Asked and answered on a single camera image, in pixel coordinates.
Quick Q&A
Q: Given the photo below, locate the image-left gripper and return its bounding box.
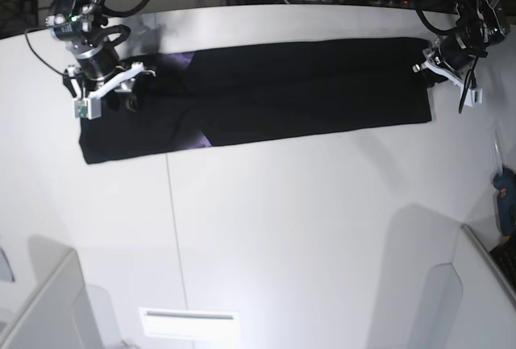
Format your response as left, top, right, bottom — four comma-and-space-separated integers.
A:
62, 44, 156, 112

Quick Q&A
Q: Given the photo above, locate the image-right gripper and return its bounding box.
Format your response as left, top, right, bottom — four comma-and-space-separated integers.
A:
412, 34, 476, 91

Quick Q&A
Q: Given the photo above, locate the black T-shirt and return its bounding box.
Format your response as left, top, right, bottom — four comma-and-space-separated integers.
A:
79, 37, 431, 164

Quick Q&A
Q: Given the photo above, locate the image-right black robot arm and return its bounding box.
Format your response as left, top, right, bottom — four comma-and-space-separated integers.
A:
413, 0, 509, 93

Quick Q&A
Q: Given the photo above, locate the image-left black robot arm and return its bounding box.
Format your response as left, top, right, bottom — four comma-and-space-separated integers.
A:
45, 0, 155, 119

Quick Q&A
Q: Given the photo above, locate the blue glue gun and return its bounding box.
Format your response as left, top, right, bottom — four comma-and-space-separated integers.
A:
489, 126, 516, 241

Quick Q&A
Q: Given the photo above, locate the black keyboard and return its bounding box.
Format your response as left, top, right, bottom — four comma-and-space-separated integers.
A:
490, 239, 516, 289

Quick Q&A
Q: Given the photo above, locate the white partition panel left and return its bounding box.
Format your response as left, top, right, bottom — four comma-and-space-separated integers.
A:
1, 249, 104, 348

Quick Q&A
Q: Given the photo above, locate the white partition panel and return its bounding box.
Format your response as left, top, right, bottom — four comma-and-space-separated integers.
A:
421, 223, 516, 349
1, 249, 104, 348

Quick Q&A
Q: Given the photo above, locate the white partition panel right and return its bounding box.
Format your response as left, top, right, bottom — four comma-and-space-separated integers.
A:
421, 223, 516, 349

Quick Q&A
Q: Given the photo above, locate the image-left white wrist camera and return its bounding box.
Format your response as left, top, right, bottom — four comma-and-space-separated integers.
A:
73, 98, 102, 120

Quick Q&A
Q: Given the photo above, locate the image-right white wrist camera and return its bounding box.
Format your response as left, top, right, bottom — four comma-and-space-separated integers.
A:
463, 87, 483, 107

